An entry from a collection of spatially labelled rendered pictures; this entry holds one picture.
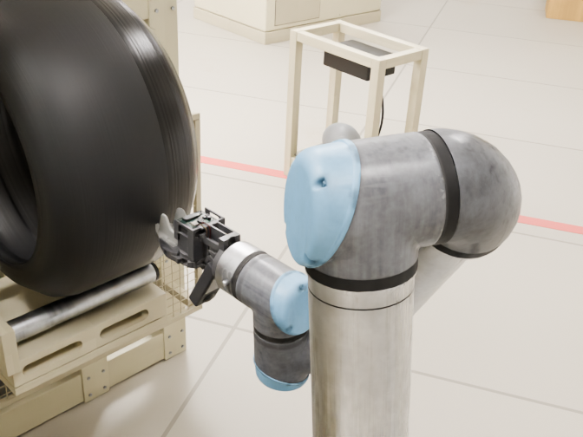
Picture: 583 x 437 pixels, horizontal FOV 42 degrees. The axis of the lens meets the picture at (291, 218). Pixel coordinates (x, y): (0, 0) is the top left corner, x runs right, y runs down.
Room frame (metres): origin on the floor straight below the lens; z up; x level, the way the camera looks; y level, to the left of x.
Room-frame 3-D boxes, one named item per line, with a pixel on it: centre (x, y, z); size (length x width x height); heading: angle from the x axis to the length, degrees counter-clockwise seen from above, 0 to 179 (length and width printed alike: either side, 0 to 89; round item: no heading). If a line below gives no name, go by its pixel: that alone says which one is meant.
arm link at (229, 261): (1.05, 0.08, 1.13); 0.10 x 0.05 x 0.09; 136
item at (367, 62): (3.62, -0.28, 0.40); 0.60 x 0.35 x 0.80; 43
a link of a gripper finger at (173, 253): (1.13, 0.20, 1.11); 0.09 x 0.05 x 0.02; 46
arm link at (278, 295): (0.99, 0.01, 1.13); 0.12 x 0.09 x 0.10; 46
